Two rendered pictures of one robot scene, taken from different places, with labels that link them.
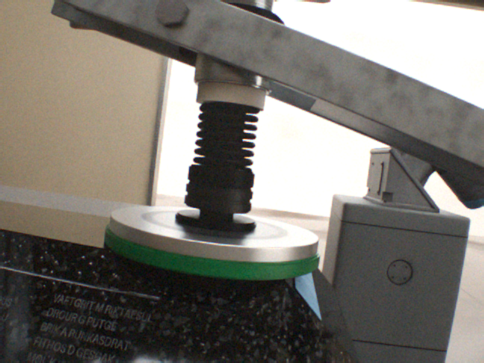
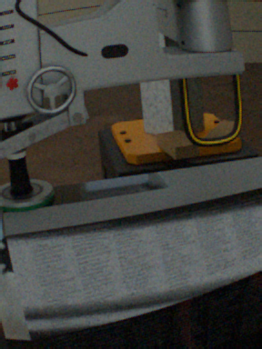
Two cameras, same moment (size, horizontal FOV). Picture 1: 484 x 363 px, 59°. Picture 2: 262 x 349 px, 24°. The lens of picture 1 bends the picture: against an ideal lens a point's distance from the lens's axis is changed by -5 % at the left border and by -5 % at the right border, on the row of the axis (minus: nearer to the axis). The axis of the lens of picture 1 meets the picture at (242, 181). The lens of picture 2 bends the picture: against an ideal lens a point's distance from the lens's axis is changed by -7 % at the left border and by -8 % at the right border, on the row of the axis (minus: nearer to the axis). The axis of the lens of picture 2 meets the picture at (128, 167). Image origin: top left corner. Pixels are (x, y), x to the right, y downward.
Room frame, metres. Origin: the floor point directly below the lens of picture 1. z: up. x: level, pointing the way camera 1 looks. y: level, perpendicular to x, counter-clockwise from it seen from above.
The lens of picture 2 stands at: (2.36, -0.18, 1.60)
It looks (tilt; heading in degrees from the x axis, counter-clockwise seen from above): 20 degrees down; 164
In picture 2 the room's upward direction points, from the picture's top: 5 degrees counter-clockwise
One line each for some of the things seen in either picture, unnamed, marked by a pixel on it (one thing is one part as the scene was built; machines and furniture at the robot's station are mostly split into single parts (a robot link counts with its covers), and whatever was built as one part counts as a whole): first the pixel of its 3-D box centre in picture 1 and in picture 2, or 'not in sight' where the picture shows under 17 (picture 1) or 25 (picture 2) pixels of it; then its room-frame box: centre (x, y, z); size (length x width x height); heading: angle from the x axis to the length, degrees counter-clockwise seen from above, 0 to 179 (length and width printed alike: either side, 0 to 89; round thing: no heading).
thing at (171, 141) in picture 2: not in sight; (177, 144); (0.11, 0.70, 0.81); 0.20 x 0.10 x 0.05; 0
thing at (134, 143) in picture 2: not in sight; (175, 134); (-0.13, 0.78, 0.76); 0.49 x 0.49 x 0.05; 82
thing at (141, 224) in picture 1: (215, 229); (21, 193); (0.46, 0.02, 0.87); 0.21 x 0.21 x 0.01
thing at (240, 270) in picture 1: (214, 232); (22, 194); (0.46, 0.02, 0.86); 0.22 x 0.22 x 0.04
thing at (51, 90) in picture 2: not in sight; (49, 87); (0.59, 0.13, 1.22); 0.15 x 0.10 x 0.15; 86
